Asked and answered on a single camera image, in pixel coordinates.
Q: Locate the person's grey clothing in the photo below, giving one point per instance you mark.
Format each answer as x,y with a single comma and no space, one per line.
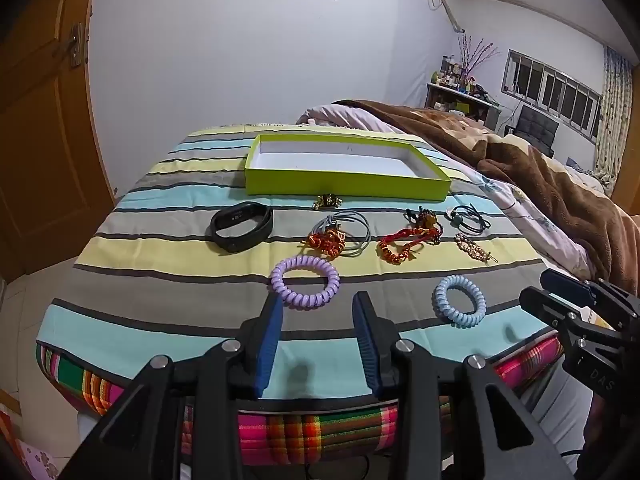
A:
560,410

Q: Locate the gold rhinestone hair clip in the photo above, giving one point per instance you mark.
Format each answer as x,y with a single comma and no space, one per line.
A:
470,246

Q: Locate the black chair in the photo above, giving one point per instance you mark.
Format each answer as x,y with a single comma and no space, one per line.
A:
537,127

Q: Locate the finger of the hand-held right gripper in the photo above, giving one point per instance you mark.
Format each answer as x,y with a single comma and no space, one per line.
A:
550,310
567,284

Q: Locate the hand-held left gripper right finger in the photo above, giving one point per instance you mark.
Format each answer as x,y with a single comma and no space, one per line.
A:
367,345

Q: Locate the green shallow cardboard box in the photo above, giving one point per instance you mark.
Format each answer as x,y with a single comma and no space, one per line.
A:
345,180

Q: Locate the floral curtain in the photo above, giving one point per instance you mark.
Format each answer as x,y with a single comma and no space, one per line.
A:
614,120

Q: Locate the black fitness wristband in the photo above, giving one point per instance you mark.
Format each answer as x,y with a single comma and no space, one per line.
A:
239,213

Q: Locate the brown fleece blanket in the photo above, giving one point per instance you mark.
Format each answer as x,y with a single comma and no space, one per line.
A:
550,180

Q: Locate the wooden door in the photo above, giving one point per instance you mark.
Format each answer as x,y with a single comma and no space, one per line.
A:
45,135

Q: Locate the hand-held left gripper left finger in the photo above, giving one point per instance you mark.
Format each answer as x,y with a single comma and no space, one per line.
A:
267,345

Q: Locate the purple flower branches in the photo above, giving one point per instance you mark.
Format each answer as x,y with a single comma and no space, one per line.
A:
475,55

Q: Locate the barred window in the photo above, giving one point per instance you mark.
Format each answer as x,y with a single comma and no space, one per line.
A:
550,87

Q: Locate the gold and black brooch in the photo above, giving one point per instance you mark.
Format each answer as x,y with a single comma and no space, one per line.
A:
327,201

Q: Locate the white shelf unit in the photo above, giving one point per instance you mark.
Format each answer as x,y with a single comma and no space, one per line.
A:
460,97

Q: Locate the row of bottles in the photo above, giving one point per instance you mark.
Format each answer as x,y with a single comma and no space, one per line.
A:
452,77

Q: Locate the striped bed sheet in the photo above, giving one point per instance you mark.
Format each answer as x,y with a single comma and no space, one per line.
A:
175,280

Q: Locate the metal door latch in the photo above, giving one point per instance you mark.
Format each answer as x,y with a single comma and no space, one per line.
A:
76,45

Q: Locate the plaid mattress cover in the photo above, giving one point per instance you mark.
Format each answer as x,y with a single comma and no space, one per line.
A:
300,432

